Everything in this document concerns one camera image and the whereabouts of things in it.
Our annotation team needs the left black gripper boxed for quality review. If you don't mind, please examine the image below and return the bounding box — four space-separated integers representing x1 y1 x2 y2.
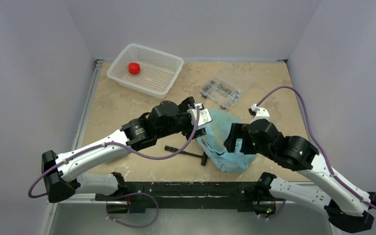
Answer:
157 98 206 140

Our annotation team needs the light blue plastic bag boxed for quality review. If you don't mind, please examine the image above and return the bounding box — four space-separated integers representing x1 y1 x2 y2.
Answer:
196 108 256 174

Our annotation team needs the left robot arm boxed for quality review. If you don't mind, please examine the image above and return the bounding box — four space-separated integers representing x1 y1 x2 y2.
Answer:
39 96 212 203

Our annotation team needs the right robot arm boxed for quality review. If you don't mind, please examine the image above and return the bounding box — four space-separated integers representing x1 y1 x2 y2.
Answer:
224 119 376 234

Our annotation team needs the red fake fruit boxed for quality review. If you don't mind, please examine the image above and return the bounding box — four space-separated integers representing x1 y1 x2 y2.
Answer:
128 62 141 75

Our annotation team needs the clear plastic screw organizer box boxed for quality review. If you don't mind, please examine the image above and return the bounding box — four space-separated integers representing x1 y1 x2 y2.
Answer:
200 65 255 110

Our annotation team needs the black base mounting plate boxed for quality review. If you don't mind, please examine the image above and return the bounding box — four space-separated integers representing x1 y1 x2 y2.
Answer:
95 182 277 215

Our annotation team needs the white perforated plastic basket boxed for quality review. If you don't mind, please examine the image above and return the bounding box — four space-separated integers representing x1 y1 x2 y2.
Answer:
107 44 184 99

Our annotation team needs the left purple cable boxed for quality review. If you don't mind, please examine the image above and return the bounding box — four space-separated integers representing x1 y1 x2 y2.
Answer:
27 107 201 199

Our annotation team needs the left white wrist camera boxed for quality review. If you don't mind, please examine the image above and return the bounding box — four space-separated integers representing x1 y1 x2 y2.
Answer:
188 103 212 130

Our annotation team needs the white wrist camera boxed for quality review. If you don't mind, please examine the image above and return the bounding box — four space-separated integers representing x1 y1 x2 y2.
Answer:
188 103 212 130
248 104 270 123

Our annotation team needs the black T-handle tool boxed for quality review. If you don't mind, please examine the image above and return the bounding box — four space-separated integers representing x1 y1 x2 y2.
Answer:
164 145 208 166

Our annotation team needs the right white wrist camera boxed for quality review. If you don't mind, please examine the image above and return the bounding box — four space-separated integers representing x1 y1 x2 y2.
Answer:
248 104 270 123

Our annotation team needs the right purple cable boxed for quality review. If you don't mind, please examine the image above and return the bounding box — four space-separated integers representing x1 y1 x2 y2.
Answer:
255 86 376 219

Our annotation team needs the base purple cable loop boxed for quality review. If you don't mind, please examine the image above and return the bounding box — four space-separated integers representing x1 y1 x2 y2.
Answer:
105 189 161 228

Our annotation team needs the aluminium frame rail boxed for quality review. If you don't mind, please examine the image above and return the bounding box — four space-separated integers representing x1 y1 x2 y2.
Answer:
42 59 104 203

